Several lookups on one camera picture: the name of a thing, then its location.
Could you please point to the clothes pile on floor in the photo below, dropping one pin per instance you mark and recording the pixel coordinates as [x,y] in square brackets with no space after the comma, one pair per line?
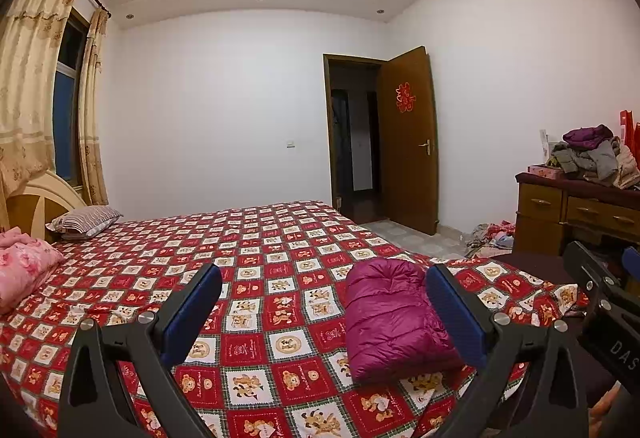
[492,238]

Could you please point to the brown door frame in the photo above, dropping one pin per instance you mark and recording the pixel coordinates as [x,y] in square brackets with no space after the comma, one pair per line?
[350,58]

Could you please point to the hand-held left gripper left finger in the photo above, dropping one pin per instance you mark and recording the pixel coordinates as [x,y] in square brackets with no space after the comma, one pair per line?
[192,313]

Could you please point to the beige garment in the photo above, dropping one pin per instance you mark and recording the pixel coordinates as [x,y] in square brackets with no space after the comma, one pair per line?
[629,168]

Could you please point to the wooden headboard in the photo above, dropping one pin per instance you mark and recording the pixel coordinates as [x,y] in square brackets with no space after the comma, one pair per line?
[35,203]

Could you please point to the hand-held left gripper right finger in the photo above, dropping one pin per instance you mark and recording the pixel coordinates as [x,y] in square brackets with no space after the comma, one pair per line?
[455,318]

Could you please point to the striped pillow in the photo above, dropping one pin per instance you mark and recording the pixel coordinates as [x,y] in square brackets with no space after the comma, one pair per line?
[85,220]

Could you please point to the grey garment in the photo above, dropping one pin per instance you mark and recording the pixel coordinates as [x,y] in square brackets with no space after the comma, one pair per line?
[595,161]

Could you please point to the window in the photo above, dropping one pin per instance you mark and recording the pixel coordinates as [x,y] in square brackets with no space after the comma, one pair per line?
[65,118]

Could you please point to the purple folded garment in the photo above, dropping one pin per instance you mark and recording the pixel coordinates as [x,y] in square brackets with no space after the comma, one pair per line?
[585,134]

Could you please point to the pink floral quilt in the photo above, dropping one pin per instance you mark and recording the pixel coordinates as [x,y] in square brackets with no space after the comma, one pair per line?
[25,268]

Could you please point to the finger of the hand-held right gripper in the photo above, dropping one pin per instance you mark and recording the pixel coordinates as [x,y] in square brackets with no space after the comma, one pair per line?
[592,273]
[632,259]

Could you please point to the wooden dresser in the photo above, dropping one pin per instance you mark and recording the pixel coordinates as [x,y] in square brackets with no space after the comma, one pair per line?
[540,208]

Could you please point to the red bear-print bedsheet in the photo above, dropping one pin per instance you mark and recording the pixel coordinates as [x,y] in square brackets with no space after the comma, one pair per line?
[250,243]

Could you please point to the person's right hand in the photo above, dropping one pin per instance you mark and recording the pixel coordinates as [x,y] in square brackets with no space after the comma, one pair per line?
[602,413]

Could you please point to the brown wooden door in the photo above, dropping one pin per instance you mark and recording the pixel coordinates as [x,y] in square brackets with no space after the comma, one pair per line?
[405,168]

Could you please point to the narrow beige floral curtain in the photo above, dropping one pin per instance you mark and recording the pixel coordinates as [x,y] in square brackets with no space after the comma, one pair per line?
[92,143]

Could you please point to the red paper door decoration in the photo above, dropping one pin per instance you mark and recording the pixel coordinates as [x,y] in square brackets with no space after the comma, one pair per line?
[404,97]

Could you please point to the white card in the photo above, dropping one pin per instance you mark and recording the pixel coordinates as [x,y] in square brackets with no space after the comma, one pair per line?
[544,141]

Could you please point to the magenta puffer jacket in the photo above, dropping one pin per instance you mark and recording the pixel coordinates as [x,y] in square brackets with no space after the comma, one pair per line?
[390,318]

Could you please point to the red bag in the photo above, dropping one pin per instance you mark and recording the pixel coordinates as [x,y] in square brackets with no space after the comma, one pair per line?
[627,128]

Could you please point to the wide beige floral curtain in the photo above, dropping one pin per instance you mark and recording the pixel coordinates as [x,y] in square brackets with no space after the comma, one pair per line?
[30,93]

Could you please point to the pink box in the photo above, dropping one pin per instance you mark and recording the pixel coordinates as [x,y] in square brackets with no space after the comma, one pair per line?
[545,171]

